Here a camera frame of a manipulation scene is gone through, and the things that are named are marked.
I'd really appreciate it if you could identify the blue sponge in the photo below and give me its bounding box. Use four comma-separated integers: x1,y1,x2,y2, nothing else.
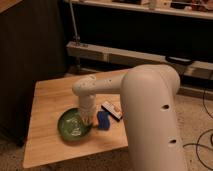
97,111,110,130

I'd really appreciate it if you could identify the metal vertical pole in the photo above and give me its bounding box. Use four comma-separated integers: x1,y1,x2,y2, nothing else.
69,0,80,46

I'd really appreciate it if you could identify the black floor cable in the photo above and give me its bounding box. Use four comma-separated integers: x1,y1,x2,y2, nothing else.
183,89,213,163

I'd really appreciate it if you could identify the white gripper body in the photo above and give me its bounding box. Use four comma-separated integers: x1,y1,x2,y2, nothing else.
79,98,96,123

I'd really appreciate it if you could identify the black white rectangular box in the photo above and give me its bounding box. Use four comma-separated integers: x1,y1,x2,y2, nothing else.
101,101,123,122

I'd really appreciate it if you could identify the wall shelf with items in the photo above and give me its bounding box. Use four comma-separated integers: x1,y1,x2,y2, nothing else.
63,0,213,20

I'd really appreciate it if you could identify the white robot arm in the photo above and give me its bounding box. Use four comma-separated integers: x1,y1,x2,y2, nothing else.
72,65,187,171

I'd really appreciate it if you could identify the green ceramic bowl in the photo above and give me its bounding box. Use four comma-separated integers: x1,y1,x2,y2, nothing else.
57,108,93,142

